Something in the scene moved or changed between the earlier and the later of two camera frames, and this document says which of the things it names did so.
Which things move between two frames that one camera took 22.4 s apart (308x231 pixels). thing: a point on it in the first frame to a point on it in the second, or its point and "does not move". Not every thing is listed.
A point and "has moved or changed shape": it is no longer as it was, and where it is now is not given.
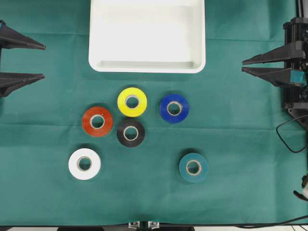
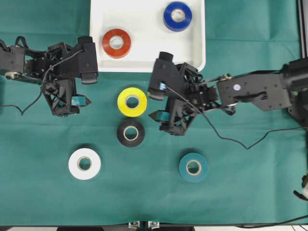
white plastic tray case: [147, 36] does not move
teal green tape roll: [193, 167] does not move
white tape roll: [84, 163] does not move
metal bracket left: [134, 225] does not move
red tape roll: [97, 121] to [116, 43]
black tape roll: [130, 133] does not move
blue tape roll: [174, 108] has moved or changed shape
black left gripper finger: [9, 81] to [80, 100]
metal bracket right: [153, 225] does not move
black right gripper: [295, 103] to [183, 85]
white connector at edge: [304, 184] does not move
